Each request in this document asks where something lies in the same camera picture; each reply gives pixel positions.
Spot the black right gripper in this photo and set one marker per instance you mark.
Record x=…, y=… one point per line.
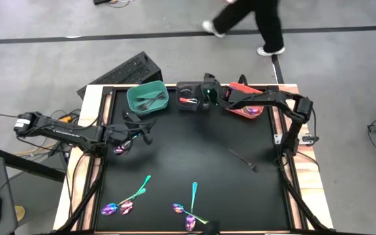
x=212, y=96

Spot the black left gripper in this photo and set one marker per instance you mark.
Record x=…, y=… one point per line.
x=119, y=134

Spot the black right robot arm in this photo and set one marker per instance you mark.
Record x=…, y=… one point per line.
x=273, y=98

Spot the grey translucent plastic bin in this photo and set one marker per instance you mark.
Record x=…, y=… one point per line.
x=183, y=86

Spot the orange plastic bin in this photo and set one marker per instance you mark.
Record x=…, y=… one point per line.
x=237, y=112

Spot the teal plastic bin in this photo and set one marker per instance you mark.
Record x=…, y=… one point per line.
x=132, y=94

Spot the yellow power plug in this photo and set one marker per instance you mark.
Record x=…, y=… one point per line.
x=66, y=119

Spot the person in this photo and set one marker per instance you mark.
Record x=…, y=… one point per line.
x=266, y=23

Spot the black desk leg bar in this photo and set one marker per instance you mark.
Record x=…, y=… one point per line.
x=28, y=164

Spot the yellow disc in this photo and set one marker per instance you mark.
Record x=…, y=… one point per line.
x=20, y=213

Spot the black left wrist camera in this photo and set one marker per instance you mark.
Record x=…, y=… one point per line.
x=131, y=117

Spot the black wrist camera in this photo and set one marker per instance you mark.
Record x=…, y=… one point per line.
x=131, y=117
x=208, y=80

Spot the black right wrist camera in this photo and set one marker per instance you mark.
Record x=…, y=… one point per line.
x=208, y=80

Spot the black frame strut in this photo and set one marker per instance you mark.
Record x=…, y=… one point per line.
x=305, y=209
x=83, y=202

